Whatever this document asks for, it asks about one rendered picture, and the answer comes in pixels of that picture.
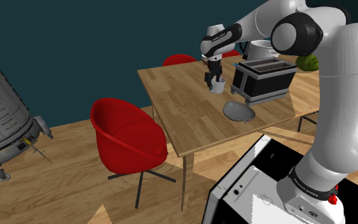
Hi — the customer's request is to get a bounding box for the wooden table with black legs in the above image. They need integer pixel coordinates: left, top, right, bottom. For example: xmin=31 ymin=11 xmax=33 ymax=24
xmin=285 ymin=54 xmax=320 ymax=133

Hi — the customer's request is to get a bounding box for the grey bowl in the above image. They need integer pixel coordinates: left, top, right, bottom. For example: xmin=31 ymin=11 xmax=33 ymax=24
xmin=222 ymin=99 xmax=257 ymax=125

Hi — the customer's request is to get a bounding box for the white cup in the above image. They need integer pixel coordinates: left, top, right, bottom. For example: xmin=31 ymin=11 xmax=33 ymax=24
xmin=209 ymin=76 xmax=227 ymax=95

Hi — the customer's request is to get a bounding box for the black and white robot stand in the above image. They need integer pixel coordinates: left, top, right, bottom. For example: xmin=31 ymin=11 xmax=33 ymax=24
xmin=201 ymin=133 xmax=358 ymax=224

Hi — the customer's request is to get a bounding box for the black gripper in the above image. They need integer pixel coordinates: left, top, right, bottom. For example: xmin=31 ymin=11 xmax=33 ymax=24
xmin=204 ymin=60 xmax=223 ymax=89

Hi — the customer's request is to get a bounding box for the large red shell chair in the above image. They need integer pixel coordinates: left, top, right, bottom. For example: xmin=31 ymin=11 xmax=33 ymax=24
xmin=89 ymin=97 xmax=177 ymax=210

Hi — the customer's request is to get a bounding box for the black and silver toaster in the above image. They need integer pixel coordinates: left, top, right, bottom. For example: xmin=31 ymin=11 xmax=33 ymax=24
xmin=230 ymin=57 xmax=298 ymax=107

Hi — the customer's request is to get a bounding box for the grey spacecraft model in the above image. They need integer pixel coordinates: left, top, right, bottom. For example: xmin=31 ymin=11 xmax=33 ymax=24
xmin=0 ymin=41 xmax=55 ymax=183

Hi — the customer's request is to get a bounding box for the green watermelon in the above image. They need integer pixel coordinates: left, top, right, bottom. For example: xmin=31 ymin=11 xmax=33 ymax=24
xmin=295 ymin=53 xmax=320 ymax=73

